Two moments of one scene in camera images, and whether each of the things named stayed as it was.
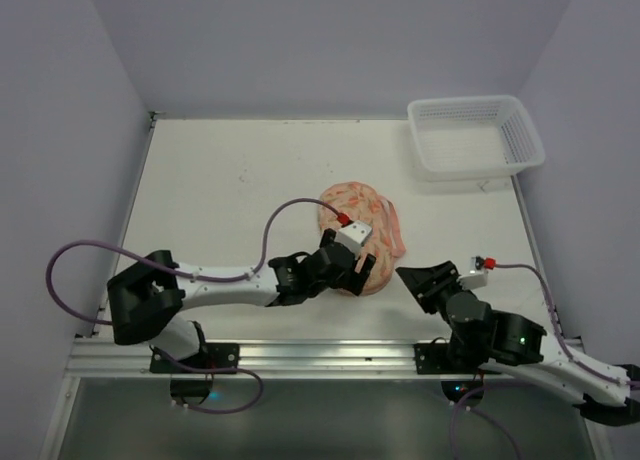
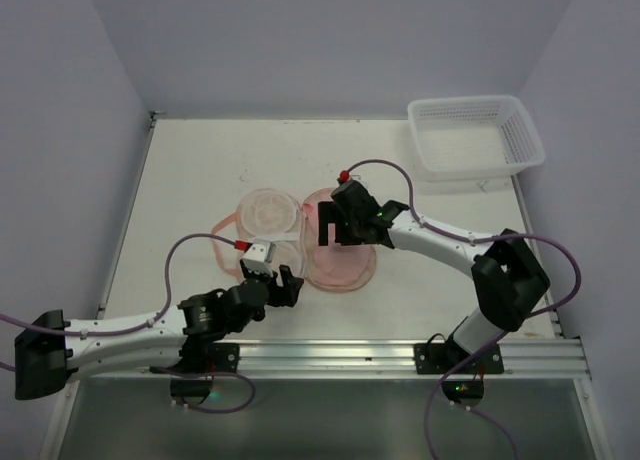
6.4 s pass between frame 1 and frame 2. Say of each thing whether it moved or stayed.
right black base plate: stayed
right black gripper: moved
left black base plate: stayed
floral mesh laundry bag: moved
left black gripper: moved
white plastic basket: stayed
